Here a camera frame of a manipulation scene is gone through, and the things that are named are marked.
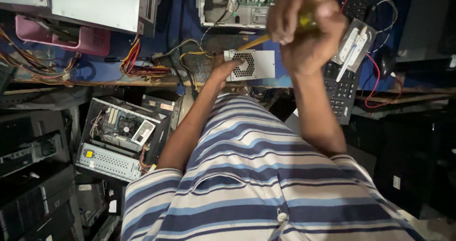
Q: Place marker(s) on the closed silver computer case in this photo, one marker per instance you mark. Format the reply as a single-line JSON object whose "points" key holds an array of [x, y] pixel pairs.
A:
{"points": [[96, 4]]}

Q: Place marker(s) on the person's right fingers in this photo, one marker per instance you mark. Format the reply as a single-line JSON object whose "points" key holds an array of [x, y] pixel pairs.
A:
{"points": [[285, 16]]}

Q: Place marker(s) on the black keyboard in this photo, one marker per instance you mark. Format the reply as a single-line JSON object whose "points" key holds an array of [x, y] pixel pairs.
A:
{"points": [[340, 91], [359, 2]]}

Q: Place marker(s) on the person's left fingers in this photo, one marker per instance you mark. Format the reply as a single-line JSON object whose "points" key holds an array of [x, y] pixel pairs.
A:
{"points": [[238, 61]]}

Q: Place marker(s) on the black monitor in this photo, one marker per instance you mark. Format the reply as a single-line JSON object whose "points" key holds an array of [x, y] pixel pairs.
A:
{"points": [[427, 20]]}

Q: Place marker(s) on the silver power supply unit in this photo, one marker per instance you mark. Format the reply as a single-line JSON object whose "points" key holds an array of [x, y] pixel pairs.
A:
{"points": [[262, 64]]}

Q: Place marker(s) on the row of black computer towers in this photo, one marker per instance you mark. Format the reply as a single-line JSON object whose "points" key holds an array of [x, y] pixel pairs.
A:
{"points": [[413, 155]]}

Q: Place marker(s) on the white pen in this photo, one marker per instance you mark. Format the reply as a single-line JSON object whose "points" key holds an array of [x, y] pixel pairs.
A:
{"points": [[346, 62]]}

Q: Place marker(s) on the open computer with motherboard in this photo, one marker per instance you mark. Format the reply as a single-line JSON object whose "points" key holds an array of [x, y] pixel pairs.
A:
{"points": [[117, 141]]}

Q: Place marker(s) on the black computer mouse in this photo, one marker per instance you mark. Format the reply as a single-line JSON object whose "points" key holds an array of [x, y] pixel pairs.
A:
{"points": [[385, 62]]}

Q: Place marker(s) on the person's left hand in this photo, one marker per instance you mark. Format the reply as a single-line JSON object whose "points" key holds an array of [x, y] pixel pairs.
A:
{"points": [[222, 71]]}

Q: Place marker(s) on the silver hard disk drive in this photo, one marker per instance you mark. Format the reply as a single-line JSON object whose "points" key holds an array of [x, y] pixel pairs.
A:
{"points": [[367, 37]]}

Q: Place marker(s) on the person's right hand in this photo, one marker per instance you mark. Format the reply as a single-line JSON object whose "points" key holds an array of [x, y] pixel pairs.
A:
{"points": [[310, 52]]}

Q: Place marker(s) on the blue white striped shirt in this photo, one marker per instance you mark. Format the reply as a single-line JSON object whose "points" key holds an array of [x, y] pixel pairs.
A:
{"points": [[256, 184]]}

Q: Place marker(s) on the black optical drive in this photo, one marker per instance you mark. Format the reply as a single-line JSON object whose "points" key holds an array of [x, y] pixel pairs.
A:
{"points": [[160, 107]]}

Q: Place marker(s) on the stack of black computers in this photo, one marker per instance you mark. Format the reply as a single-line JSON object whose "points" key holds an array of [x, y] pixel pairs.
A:
{"points": [[32, 184]]}

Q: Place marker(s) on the pink plastic basket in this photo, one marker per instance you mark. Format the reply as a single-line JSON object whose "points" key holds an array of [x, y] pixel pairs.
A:
{"points": [[91, 41]]}

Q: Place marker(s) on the open silver desktop case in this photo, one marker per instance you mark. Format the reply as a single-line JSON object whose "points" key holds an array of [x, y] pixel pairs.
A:
{"points": [[245, 14]]}

